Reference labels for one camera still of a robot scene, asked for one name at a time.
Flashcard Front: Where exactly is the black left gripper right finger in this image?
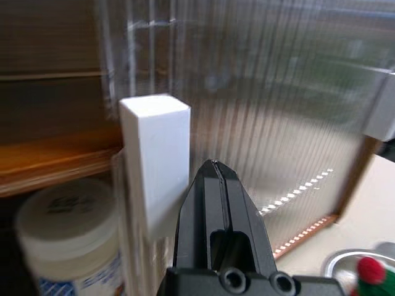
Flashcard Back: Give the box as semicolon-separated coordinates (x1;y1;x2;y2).
215;160;278;273

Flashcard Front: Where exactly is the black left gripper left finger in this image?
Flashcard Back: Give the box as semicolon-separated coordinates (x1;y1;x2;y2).
172;159;231;272

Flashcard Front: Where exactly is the toy with red pompom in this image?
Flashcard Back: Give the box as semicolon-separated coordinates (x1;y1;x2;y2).
347;255;387;296

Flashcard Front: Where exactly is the white bottle with blue label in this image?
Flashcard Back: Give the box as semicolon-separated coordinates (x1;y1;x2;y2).
15;178;125;296

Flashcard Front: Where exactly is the ribbed glass sliding cabinet door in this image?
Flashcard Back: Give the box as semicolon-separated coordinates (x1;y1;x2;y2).
335;61;383;223
101;0;368;296

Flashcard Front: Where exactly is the brown wooden cabinet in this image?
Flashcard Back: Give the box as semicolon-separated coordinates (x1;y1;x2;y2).
0;0;382;296

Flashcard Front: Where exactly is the silver round metal bowl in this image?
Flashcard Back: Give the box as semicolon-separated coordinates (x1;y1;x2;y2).
320;242;395;279

